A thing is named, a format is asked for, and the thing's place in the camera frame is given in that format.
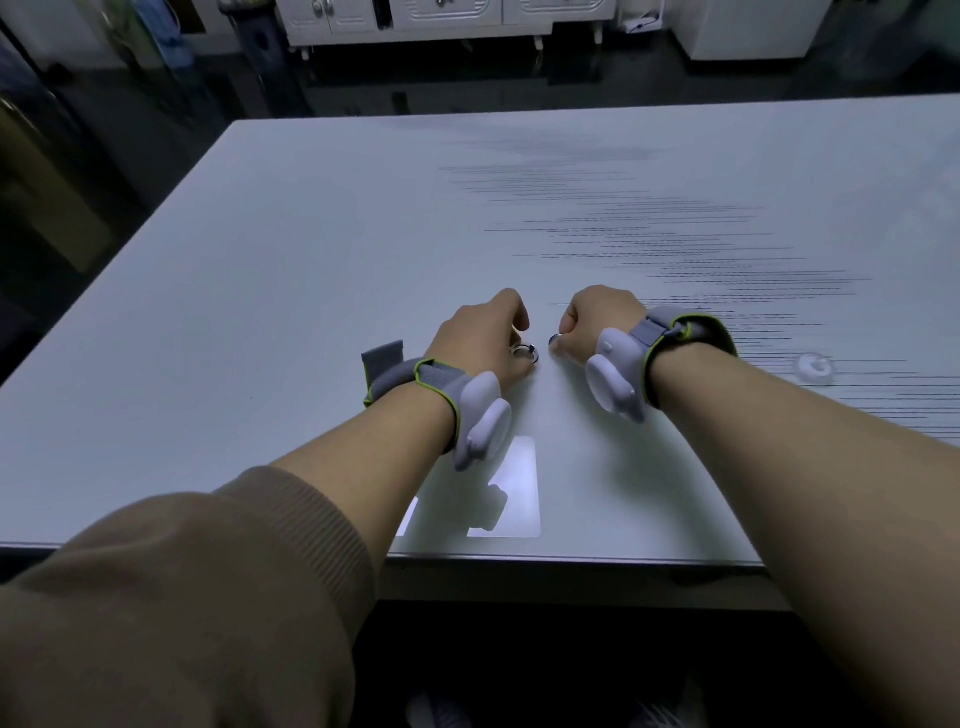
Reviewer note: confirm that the brown sweater sleeve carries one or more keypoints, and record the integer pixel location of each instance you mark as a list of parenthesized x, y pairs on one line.
[(180, 607)]

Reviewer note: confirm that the white cabinet with drawers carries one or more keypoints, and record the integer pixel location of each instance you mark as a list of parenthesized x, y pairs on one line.
[(442, 19)]

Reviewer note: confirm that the plain white cabinet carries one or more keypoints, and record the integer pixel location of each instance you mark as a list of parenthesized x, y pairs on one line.
[(750, 26)]

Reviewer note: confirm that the grey wrist tracker band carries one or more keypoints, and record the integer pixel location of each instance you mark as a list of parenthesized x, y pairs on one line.
[(469, 409), (630, 364)]

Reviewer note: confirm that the person's left thumb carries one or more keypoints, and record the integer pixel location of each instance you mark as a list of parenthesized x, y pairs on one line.
[(522, 367)]

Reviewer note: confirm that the person's right forearm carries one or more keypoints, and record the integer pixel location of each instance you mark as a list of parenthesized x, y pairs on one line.
[(810, 487)]

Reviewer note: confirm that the person's left forearm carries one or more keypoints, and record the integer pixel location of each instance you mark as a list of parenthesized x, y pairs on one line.
[(375, 457)]

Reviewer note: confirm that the blue bag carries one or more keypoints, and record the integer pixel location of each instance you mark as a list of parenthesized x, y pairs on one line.
[(166, 34)]

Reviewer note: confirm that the small white round cap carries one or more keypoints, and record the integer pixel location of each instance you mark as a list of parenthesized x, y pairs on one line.
[(814, 368)]

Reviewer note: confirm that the person's right thumb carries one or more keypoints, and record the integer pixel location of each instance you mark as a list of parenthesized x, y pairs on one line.
[(571, 346)]

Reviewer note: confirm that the person's right hand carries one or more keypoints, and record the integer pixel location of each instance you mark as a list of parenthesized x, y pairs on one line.
[(604, 311)]

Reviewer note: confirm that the person's left hand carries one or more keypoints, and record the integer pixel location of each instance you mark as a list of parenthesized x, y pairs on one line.
[(472, 337)]

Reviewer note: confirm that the grey right wrist tracker band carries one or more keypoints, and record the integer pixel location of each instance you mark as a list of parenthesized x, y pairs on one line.
[(630, 364)]

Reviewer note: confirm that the grey left wrist tracker band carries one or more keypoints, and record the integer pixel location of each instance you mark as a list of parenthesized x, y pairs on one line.
[(469, 409)]

